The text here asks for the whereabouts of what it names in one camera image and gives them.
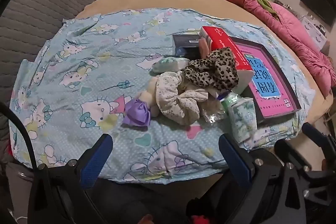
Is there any small green tissue pack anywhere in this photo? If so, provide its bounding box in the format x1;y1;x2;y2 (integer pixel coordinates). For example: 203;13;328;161
151;57;190;74

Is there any leopard print scrunchie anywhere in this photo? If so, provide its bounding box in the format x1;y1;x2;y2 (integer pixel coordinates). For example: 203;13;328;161
183;47;239;91

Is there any white drawer cabinet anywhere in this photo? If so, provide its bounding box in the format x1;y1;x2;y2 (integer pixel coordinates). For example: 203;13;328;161
299;16;327;50

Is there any large green floral tissue pack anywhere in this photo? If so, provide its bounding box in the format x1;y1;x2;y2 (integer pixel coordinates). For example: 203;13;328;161
228;98;257;143

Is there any black wall television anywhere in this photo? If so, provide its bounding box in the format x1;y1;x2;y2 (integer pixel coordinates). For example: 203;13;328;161
300;0;335;27

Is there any purple satin bow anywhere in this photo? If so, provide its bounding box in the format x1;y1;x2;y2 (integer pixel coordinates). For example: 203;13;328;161
123;99;151;127

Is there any purple tray with pink book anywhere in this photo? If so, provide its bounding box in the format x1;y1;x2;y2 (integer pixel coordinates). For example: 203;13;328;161
232;38;301;124

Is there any round tan bed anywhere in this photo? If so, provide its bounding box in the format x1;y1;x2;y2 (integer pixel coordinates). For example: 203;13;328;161
76;0;333;123

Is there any grey quilted headboard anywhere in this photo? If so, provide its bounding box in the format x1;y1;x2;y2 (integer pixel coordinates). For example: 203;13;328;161
1;0;95;104

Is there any black cardboard box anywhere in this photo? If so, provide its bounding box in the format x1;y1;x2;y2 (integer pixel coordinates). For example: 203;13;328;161
173;34;201;60

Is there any black cable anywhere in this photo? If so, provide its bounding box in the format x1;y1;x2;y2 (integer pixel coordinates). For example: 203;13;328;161
0;101;39;169

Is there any pink coral cloth item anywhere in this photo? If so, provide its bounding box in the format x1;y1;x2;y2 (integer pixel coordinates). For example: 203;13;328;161
198;38;210;59

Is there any pink quilted comforter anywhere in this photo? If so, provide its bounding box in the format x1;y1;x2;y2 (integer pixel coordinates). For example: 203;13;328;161
226;0;335;97

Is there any red white tissue pack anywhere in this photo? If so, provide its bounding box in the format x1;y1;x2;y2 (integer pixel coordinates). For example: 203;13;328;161
200;26;254;94

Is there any white floral scrunchie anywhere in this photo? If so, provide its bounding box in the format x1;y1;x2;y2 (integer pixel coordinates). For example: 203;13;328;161
155;71;209;126

